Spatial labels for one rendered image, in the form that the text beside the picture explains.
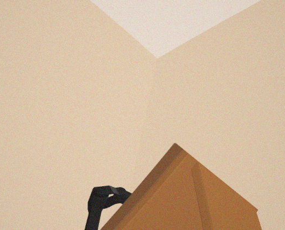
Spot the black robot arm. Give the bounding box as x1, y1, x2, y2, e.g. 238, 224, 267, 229
84, 185, 132, 230

